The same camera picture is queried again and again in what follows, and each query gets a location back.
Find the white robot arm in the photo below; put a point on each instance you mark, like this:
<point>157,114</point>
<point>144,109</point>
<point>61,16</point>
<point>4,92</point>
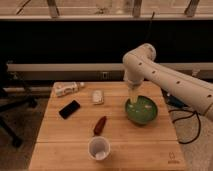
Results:
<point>139,65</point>

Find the white small box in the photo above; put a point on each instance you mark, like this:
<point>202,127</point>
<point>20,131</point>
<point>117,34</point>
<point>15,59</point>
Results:
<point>98,97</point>

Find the green bowl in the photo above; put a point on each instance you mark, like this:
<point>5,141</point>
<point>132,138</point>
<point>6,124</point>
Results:
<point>142,112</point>

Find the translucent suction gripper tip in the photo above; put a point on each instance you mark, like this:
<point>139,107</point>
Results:
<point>133,94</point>

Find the blue power adapter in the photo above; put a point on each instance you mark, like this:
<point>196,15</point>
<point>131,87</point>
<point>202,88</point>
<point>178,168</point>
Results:
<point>174,101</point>

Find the black rectangular eraser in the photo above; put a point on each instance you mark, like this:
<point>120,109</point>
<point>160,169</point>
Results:
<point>69,109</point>

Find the red chili pepper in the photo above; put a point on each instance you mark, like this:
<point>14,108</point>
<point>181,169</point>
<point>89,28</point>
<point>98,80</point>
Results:
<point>100,125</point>

